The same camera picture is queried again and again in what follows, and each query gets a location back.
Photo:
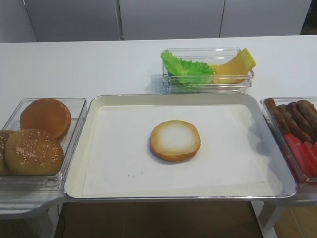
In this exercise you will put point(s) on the clear bun container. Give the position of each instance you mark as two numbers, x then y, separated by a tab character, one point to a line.
26	183

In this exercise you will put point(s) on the plain bottom bun front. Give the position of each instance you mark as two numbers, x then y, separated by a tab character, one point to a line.
175	140

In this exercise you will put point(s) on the yellow cheese slice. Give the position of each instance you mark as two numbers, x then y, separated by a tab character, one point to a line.
247	61

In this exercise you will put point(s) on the clear lettuce cheese container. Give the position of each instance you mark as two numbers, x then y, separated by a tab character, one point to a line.
220	84

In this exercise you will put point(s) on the brown patty front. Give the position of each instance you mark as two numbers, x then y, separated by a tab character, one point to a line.
309	112

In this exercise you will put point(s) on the red tomato slice front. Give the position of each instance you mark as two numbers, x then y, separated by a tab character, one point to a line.
311	157

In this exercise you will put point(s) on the white paper tray liner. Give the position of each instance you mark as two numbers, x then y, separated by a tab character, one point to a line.
120	160

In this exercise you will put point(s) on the sesame bun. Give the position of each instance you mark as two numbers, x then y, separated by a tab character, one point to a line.
4	135
33	152

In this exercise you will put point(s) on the orange cheese slice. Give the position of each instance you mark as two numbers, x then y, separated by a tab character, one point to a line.
231	68

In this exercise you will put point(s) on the brown patty rear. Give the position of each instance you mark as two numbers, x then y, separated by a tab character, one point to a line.
280	121

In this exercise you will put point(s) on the red tomato slice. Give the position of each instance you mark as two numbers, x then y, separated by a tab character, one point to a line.
301	155
311	157

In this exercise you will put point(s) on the plain bun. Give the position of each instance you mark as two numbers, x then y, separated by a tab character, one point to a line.
175	140
49	115

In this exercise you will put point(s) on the brown patty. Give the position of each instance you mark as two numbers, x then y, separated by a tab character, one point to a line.
280	121
294	128
309	112
302	122

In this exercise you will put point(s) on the plain bottom bun rear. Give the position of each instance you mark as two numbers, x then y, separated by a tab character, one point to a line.
49	115

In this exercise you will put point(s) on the large metal tray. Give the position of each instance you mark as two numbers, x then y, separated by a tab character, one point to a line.
279	180

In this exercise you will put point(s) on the green lettuce leaf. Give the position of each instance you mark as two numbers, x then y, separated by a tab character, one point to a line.
187	72

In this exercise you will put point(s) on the sesame top bun front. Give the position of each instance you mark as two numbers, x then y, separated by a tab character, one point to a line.
33	152

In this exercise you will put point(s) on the clear patty tomato container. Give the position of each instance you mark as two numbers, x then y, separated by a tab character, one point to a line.
304	183

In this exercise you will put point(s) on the sesame top bun rear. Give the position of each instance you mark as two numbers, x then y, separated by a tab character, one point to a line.
4	135

